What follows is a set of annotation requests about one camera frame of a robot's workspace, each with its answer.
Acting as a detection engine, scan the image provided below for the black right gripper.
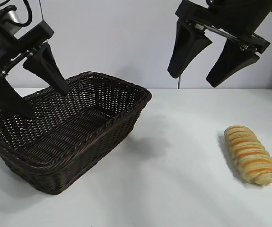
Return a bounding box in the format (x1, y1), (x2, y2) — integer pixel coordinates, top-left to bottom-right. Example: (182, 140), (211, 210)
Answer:
(167, 0), (272, 88)

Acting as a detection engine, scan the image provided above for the dark brown wicker basket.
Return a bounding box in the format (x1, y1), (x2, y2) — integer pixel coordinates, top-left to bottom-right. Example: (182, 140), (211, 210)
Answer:
(0, 72), (152, 196)

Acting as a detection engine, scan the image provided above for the long striped bread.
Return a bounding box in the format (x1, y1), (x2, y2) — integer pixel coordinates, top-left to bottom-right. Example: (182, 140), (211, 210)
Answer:
(223, 125), (272, 186)

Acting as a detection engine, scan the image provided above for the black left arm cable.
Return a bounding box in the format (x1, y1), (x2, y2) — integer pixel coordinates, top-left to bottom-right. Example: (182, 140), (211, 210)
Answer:
(15, 0), (36, 26)

